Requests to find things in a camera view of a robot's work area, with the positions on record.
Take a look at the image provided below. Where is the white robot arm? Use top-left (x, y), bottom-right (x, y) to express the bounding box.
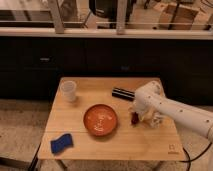
top-left (133, 81), bottom-right (213, 142)

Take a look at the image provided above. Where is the blue sponge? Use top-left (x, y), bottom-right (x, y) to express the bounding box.
top-left (50, 134), bottom-right (73, 154)

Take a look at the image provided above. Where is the wooden table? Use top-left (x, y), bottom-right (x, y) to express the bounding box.
top-left (38, 77), bottom-right (184, 161)

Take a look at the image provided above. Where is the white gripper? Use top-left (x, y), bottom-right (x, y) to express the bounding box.
top-left (132, 105), bottom-right (160, 127)

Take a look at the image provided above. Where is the black cable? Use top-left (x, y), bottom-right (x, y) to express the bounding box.
top-left (179, 141), bottom-right (213, 171)

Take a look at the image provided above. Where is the dark cabinet counter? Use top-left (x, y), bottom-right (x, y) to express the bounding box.
top-left (0, 28), bottom-right (213, 104)

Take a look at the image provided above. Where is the black cylinder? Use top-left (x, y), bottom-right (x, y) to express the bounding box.
top-left (112, 88), bottom-right (135, 101)

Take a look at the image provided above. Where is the dark red pepper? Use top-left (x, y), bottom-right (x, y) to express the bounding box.
top-left (131, 112), bottom-right (139, 125)

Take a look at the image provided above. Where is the clear glass jar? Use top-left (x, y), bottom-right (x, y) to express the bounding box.
top-left (150, 112), bottom-right (164, 128)

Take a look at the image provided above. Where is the translucent plastic cup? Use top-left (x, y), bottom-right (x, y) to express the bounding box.
top-left (59, 81), bottom-right (77, 102)

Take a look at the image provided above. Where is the orange ceramic bowl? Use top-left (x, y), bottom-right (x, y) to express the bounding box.
top-left (83, 104), bottom-right (118, 136)

